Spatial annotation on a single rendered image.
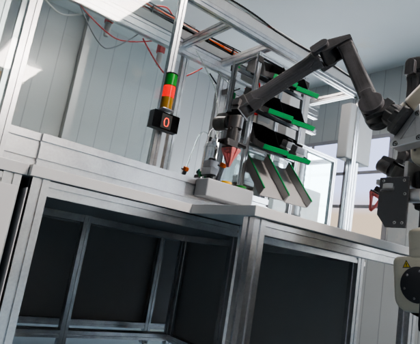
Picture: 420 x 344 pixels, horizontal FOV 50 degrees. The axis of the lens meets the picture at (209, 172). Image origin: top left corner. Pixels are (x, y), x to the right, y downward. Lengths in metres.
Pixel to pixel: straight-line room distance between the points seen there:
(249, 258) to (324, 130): 4.69
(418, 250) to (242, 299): 0.56
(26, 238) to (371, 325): 4.19
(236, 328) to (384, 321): 3.79
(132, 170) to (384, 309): 3.87
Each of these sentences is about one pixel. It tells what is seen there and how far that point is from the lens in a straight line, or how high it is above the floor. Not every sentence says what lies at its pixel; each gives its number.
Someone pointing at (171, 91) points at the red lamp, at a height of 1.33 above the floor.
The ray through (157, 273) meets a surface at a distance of 3.42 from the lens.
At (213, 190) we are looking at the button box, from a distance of 1.51.
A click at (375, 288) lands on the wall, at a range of 5.02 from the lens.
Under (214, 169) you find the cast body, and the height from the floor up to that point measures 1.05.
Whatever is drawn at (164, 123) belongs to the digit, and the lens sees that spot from 1.83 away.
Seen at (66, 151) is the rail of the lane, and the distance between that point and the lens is 1.34.
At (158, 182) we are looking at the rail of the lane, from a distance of 1.47.
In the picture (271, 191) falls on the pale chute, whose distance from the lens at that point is 1.95.
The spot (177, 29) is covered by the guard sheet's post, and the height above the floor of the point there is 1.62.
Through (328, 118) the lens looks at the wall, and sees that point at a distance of 5.87.
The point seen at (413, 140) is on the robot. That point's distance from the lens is 1.41.
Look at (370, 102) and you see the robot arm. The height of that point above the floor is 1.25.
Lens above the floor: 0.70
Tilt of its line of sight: 11 degrees up
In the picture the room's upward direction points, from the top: 10 degrees clockwise
